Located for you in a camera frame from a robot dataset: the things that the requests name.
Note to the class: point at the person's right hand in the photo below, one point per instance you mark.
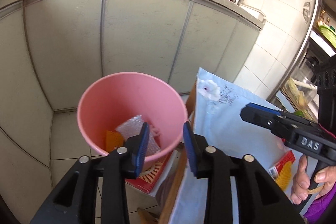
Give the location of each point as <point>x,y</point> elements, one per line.
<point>302,182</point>

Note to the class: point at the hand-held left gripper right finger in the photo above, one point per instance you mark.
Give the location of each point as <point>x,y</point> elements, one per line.
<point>189,150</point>

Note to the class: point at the green plastic basket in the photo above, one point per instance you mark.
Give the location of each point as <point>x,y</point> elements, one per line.
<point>329,35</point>

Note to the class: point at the metal strainer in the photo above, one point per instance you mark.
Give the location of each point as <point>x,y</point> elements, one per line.
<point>307,12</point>

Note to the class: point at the yellow foam net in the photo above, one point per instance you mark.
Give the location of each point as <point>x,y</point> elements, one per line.
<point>284,175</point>
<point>113,140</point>

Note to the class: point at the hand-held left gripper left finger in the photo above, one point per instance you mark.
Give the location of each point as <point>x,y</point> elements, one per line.
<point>143,150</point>

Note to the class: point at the clear plastic container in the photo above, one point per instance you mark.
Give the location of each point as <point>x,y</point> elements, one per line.
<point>311,98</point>

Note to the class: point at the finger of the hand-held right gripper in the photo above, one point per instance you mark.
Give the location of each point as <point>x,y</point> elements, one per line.
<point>260,120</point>
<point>265,108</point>

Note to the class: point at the metal shelf rack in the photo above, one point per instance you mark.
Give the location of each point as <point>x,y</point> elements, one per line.
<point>309,37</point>

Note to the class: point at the clear bubble wrap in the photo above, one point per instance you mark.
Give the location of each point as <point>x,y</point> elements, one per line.
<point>130,127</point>

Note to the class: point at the red packet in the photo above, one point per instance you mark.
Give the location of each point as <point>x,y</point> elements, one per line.
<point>284,161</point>

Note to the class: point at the white radish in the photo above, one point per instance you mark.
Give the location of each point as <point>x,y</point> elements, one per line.
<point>305,85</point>

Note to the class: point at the green bell pepper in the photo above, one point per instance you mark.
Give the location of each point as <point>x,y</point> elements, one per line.
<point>299,111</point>

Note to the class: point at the white rectangular container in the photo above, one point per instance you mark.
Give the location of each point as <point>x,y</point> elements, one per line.
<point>252,12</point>

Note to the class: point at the grey kitchen cabinet with counter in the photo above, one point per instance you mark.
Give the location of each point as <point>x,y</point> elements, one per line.
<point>131,29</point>

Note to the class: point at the pink plastic bucket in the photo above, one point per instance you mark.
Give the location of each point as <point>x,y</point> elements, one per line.
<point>126,98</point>

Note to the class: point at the steel cup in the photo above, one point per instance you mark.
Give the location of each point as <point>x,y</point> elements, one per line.
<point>237,0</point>

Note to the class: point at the brown ginger root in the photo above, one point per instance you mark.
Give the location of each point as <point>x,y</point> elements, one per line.
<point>302,101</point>

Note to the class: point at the pale green vegetable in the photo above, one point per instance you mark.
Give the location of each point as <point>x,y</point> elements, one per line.
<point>292,87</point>

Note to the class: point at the red cardboard box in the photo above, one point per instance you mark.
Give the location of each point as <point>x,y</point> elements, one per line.
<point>149,183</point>

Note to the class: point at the blue floral tablecloth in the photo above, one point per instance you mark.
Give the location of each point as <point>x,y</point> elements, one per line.
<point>231,134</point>

